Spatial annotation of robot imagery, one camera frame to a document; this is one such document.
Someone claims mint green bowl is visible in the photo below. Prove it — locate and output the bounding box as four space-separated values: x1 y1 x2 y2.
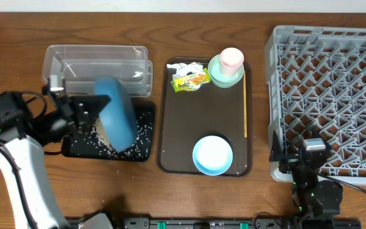
207 54 245 88

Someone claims yellow snack wrapper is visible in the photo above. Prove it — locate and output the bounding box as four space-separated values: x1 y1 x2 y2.
171 69 211 92

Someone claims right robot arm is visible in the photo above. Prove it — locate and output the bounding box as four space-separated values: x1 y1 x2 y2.
269 130 343 228

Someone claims dark blue bowl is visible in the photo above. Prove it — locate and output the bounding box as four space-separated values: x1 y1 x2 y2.
94 76 138 151

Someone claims light blue bowl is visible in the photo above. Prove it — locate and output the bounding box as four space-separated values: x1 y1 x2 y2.
192 135 233 176

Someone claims grey dishwasher rack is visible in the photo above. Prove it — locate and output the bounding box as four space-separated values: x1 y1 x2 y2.
265 25 366 186

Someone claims wooden chopstick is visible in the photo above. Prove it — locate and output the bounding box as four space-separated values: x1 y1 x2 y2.
243 70 248 138

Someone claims brown serving tray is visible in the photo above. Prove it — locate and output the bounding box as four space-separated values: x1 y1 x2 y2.
156 64 253 177

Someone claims pink cup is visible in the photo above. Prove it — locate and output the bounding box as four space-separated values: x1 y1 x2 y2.
220 48 244 78

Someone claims black rectangular tray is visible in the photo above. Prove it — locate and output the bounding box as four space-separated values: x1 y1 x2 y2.
61 101 155 162

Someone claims clear plastic bin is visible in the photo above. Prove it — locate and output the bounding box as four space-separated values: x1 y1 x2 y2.
42 45 153 97

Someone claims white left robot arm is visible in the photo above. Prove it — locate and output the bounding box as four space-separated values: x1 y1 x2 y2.
0 86 111 228

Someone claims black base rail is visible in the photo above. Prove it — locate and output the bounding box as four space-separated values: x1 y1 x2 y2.
116 218 295 229

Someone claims crumpled white paper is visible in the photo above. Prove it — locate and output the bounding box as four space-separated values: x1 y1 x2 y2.
166 62 204 79

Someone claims pile of rice grains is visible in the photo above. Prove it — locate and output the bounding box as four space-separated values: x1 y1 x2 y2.
93 118 113 149

